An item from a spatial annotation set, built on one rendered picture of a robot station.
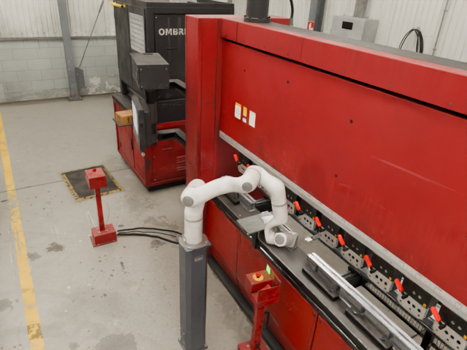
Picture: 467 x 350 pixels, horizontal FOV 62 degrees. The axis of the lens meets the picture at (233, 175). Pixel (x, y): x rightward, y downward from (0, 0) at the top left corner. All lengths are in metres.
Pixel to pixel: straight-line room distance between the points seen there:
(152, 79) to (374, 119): 1.82
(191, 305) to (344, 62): 1.88
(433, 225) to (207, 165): 2.09
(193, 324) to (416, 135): 2.02
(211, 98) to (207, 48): 0.39
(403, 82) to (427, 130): 0.23
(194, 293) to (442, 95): 1.96
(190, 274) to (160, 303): 0.98
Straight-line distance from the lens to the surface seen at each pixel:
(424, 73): 1.80
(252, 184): 2.18
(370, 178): 2.06
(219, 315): 3.52
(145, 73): 3.16
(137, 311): 3.59
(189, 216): 2.46
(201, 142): 3.32
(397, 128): 1.92
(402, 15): 7.34
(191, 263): 2.63
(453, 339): 2.08
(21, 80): 9.31
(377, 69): 1.95
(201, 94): 3.18
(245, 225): 2.80
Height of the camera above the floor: 2.58
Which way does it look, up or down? 27 degrees down
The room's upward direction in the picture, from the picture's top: 3 degrees clockwise
